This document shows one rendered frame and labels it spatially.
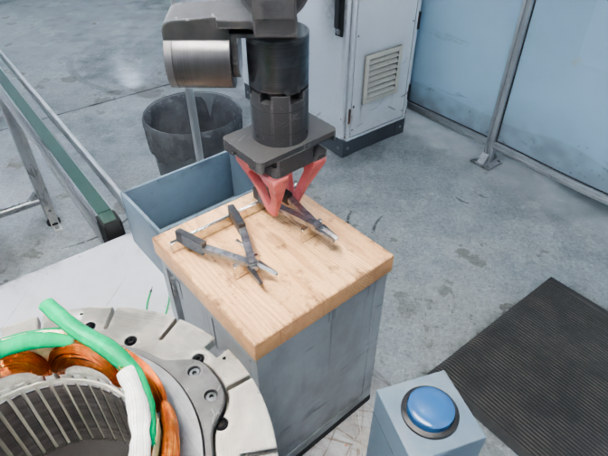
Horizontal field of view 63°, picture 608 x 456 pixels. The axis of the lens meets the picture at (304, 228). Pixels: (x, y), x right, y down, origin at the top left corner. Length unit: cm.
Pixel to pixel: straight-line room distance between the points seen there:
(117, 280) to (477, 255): 162
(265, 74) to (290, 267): 20
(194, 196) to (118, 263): 32
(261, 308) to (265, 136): 17
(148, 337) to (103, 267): 58
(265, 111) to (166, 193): 27
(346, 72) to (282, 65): 211
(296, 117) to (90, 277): 62
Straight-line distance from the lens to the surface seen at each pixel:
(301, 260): 54
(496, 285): 214
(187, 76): 47
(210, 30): 46
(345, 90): 259
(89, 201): 124
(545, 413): 180
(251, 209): 60
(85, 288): 99
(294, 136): 49
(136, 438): 33
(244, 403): 40
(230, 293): 51
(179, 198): 72
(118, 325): 47
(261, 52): 46
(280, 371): 54
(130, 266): 100
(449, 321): 195
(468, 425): 48
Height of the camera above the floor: 143
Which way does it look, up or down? 39 degrees down
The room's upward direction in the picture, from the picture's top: straight up
